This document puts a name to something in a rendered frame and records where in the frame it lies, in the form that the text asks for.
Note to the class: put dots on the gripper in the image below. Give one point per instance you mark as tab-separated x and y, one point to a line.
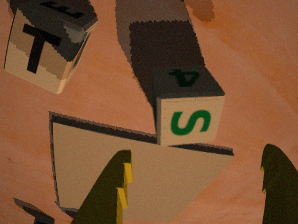
105	202

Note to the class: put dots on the tan flat mat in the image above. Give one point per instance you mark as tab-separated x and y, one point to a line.
165	179

